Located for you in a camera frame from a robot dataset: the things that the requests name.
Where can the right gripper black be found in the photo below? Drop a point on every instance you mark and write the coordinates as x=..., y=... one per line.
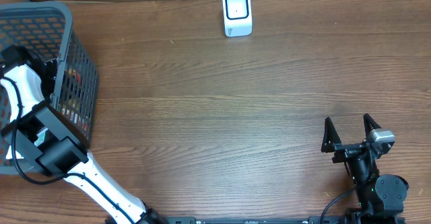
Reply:
x=348, y=151

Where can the orange spaghetti packet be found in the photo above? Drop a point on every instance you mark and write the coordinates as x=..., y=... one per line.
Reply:
x=72, y=100

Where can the white tube gold cap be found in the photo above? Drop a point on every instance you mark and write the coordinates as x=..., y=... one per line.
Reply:
x=9, y=154

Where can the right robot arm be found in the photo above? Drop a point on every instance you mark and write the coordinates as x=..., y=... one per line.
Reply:
x=380, y=197

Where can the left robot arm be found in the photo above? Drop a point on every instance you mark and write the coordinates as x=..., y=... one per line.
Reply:
x=47, y=148

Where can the white barcode scanner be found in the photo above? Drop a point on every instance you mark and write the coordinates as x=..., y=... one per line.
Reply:
x=238, y=17

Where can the grey plastic basket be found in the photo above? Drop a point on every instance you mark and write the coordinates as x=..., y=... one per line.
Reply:
x=45, y=28

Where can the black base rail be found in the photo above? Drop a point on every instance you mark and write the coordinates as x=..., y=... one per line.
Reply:
x=303, y=220

